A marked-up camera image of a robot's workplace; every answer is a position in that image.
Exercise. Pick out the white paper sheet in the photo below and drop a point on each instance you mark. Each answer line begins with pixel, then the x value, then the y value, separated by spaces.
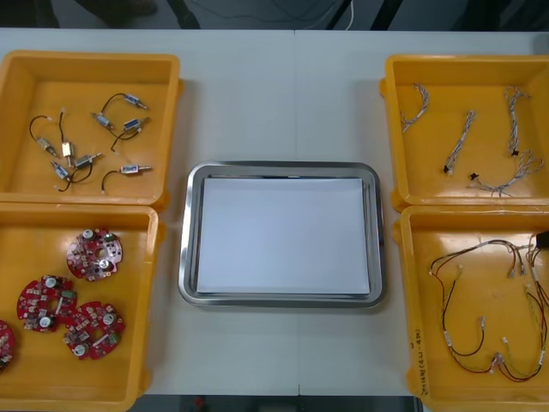
pixel 283 236

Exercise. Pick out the black stand leg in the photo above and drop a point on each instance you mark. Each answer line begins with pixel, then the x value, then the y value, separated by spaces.
pixel 339 15
pixel 184 13

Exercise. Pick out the pile of metal solenoids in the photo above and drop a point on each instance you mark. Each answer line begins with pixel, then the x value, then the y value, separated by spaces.
pixel 67 150

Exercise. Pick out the steel tray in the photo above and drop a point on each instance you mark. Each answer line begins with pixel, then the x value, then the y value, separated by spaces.
pixel 188 257

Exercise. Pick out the round red circuit board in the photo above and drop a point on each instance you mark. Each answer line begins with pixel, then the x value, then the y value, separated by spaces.
pixel 47 304
pixel 4 343
pixel 94 329
pixel 95 254

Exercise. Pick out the yellow-orange plastic bin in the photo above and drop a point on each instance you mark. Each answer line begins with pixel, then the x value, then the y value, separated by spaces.
pixel 450 86
pixel 86 81
pixel 128 279
pixel 472 292

